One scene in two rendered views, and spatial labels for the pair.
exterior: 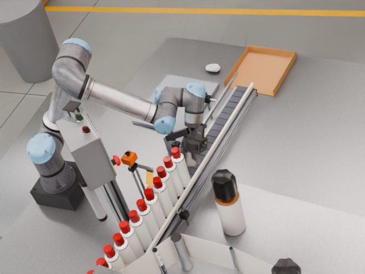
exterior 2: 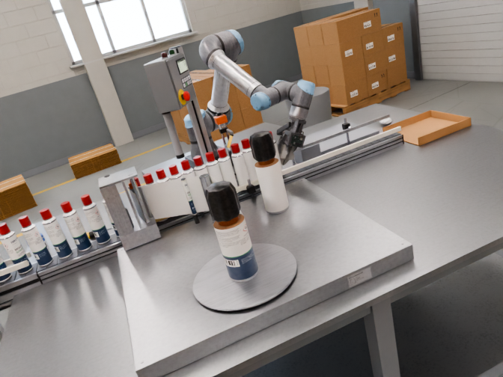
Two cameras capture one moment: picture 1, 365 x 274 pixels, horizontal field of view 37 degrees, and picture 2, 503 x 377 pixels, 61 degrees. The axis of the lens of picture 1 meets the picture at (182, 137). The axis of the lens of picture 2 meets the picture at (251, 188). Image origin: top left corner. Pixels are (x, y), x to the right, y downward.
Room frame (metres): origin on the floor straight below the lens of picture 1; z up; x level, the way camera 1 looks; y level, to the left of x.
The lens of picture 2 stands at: (-0.01, -0.85, 1.59)
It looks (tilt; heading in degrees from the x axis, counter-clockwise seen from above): 23 degrees down; 35
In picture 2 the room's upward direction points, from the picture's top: 15 degrees counter-clockwise
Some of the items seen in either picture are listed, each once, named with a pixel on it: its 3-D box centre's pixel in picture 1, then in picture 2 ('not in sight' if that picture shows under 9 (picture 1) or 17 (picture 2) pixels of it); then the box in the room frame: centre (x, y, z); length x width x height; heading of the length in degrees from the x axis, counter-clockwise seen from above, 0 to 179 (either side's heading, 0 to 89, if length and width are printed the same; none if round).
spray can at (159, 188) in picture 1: (162, 196); (240, 167); (1.36, 0.14, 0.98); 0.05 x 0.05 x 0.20
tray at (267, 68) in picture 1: (260, 69); (425, 126); (2.09, -0.47, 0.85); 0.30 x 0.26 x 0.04; 140
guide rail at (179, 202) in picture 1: (201, 166); (297, 166); (1.52, -0.04, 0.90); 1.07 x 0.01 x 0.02; 140
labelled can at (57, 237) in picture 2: not in sight; (55, 233); (0.78, 0.63, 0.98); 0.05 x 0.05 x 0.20
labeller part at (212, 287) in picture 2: not in sight; (244, 274); (0.81, -0.18, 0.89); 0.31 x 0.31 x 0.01
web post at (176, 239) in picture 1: (181, 252); (210, 198); (1.10, 0.12, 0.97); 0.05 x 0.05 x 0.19
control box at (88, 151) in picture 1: (87, 149); (171, 82); (1.30, 0.31, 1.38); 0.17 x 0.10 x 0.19; 15
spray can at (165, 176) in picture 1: (166, 186); (250, 162); (1.41, 0.11, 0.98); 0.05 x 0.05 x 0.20
